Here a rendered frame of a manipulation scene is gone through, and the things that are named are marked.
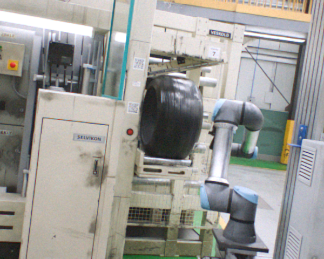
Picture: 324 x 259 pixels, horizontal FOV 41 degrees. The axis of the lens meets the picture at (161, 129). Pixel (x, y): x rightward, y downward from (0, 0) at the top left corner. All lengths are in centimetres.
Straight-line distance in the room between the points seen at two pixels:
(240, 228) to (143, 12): 155
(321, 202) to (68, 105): 117
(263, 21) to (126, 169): 608
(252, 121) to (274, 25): 656
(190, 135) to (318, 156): 139
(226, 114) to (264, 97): 1029
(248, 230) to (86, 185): 78
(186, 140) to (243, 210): 91
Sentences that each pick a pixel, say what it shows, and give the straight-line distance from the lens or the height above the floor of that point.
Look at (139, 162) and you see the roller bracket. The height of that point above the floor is 88.
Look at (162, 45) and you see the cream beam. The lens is 317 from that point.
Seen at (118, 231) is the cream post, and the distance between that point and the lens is 299.
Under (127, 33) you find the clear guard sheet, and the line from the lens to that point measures 209.
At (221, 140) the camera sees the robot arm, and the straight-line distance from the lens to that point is 204.
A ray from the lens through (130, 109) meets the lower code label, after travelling 284.
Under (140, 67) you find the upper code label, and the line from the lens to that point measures 285.
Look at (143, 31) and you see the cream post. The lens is 287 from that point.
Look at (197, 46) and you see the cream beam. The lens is 326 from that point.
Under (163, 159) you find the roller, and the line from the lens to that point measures 286.
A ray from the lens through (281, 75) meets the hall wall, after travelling 1253.
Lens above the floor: 131
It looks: 4 degrees down
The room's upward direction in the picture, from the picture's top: 8 degrees clockwise
